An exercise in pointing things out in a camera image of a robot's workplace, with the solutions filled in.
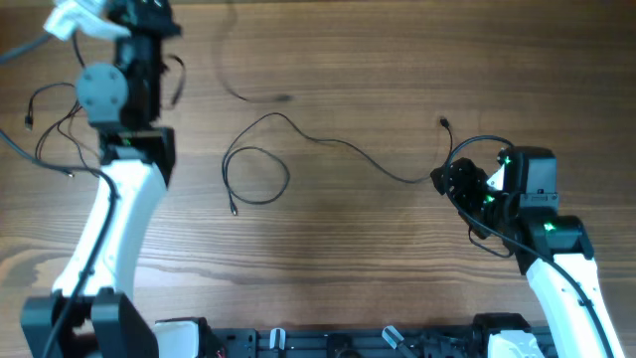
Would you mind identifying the thin black usb cable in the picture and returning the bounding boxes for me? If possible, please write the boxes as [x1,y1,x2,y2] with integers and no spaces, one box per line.
[24,82,103,179]

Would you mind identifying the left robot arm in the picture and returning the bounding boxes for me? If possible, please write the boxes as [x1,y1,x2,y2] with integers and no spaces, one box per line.
[21,1,181,357]

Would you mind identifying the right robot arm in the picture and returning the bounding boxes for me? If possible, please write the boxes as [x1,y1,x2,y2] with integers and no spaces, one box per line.
[430,145,624,357]

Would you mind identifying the right camera black cable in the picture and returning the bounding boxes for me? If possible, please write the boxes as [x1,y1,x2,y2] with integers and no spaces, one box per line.
[442,134,617,358]

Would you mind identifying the camera black cable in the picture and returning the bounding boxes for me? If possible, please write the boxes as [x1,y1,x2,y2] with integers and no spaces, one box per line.
[0,32,120,358]
[442,134,617,358]

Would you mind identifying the left camera black cable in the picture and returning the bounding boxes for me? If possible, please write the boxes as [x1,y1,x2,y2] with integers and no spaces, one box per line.
[0,32,120,358]

